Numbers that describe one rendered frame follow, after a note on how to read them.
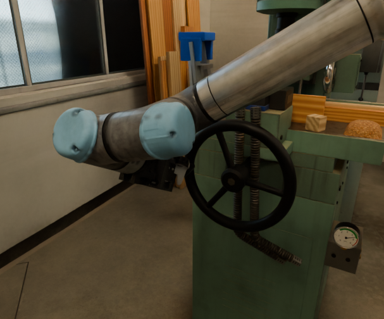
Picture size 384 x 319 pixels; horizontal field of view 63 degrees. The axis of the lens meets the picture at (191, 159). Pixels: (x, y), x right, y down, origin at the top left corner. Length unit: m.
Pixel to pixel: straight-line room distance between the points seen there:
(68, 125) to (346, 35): 0.38
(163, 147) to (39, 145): 1.53
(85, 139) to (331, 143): 0.62
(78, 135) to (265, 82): 0.27
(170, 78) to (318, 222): 1.65
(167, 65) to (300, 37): 1.91
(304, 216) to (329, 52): 0.59
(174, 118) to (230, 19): 3.21
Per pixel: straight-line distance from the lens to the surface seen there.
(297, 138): 0.88
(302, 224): 0.98
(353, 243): 0.91
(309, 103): 0.95
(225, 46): 3.60
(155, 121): 0.40
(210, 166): 1.00
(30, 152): 1.88
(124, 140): 0.43
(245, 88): 0.48
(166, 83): 2.34
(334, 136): 0.87
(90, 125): 0.45
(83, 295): 1.69
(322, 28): 0.47
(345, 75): 1.16
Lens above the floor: 1.13
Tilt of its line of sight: 21 degrees down
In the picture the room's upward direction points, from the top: straight up
